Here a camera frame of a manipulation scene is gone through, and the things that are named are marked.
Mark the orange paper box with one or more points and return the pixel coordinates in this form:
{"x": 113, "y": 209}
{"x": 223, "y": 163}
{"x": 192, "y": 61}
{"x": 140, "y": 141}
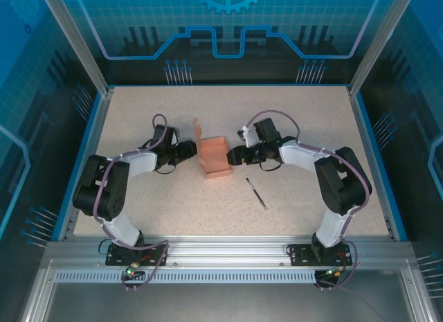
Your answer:
{"x": 214, "y": 159}

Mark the black pen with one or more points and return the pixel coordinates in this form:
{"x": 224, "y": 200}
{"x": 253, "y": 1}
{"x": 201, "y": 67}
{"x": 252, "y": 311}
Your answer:
{"x": 257, "y": 194}

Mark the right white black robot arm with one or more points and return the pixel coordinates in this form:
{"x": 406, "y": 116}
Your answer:
{"x": 304, "y": 157}

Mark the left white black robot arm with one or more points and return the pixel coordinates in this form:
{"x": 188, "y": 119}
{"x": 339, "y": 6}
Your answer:
{"x": 138, "y": 162}

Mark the yellow power connector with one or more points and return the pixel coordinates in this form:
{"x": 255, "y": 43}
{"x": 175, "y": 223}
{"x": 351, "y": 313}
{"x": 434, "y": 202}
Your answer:
{"x": 132, "y": 268}
{"x": 335, "y": 273}

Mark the aluminium side rail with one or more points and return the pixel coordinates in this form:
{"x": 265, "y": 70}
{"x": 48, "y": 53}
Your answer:
{"x": 102, "y": 111}
{"x": 356, "y": 104}

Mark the aluminium mounting rail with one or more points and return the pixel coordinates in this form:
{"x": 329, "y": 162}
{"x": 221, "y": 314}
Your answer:
{"x": 225, "y": 251}

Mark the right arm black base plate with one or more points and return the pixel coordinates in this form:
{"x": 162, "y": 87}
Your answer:
{"x": 301, "y": 258}

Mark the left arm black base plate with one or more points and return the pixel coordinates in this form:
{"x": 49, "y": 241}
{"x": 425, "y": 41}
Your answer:
{"x": 117, "y": 260}

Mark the aluminium front frame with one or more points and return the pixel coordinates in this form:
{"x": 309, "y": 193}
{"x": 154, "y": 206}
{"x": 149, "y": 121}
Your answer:
{"x": 221, "y": 301}

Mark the aluminium frame post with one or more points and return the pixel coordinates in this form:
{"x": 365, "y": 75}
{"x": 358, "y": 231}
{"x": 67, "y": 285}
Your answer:
{"x": 74, "y": 41}
{"x": 375, "y": 41}

